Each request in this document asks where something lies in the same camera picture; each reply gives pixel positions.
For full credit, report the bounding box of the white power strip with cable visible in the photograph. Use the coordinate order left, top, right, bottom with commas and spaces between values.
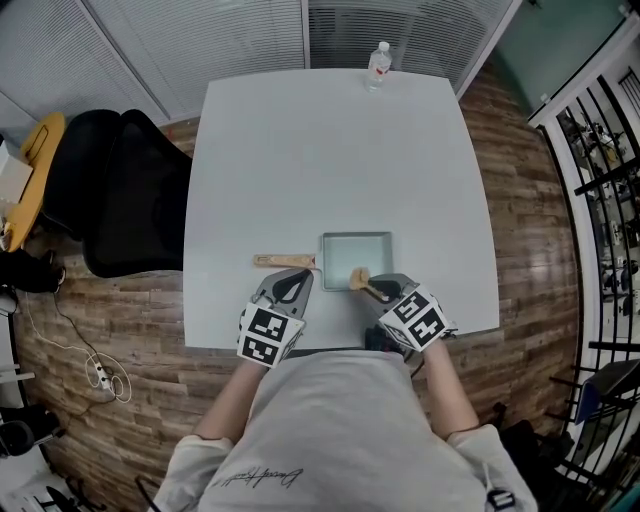
22, 294, 132, 403

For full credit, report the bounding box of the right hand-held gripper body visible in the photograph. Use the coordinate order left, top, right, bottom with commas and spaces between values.
378, 283, 457, 354

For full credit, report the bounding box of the black office chair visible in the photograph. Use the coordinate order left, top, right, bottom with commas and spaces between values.
43, 108, 194, 279

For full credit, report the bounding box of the white box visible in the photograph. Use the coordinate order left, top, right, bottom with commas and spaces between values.
0, 139, 35, 206

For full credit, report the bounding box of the person's right forearm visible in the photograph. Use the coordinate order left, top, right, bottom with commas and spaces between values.
419, 342, 481, 441

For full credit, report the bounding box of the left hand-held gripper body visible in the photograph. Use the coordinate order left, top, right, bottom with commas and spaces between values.
236, 293, 307, 370

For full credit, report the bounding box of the yellow sponge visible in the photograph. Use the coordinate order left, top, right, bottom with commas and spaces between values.
348, 267, 375, 294

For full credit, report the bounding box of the blue folding chair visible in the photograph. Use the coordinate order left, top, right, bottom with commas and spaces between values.
574, 357, 640, 426

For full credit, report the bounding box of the black swivel chair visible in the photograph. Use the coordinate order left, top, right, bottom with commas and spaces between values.
492, 402, 576, 481

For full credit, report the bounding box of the person's left forearm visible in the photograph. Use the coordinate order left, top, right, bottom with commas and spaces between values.
194, 359, 264, 441

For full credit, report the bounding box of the thin black floor cable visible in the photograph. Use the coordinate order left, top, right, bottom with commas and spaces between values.
49, 289, 121, 416

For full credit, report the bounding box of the grey square pan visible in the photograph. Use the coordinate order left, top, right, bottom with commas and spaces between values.
252, 230, 394, 293

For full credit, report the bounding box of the person's grey t-shirt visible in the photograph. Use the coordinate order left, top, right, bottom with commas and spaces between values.
152, 348, 539, 512

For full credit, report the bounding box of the yellow round side table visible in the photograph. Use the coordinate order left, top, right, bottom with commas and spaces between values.
7, 111, 66, 253

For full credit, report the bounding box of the black round speaker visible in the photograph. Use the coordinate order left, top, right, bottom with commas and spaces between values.
0, 420, 34, 457

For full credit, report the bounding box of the clear plastic water bottle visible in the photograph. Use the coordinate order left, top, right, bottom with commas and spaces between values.
364, 41, 394, 95

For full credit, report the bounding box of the black metal display rack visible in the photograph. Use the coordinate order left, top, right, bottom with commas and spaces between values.
537, 74, 640, 491

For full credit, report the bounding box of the black waist battery pack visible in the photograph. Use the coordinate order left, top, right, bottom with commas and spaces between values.
364, 324, 406, 354

